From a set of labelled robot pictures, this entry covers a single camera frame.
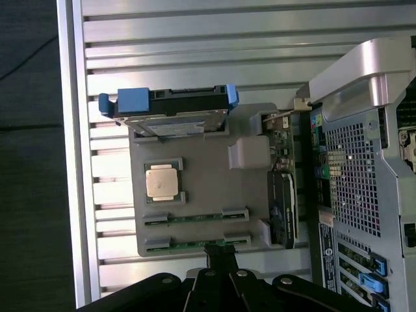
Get hard disk in blue caddy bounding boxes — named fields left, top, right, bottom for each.
left=97, top=84, right=240, bottom=138

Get black graphics card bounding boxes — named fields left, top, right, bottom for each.
left=261, top=96, right=310, bottom=250

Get grey plastic parts rack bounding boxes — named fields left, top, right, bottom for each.
left=129, top=103, right=309, bottom=258

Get green RAM stick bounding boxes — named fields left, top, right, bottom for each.
left=146, top=239, right=250, bottom=254
left=145, top=213, right=248, bottom=226

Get silver CPU chip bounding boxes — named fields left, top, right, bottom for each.
left=144, top=163, right=181, bottom=200

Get grey metal PC case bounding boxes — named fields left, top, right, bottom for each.
left=306, top=36, right=416, bottom=312

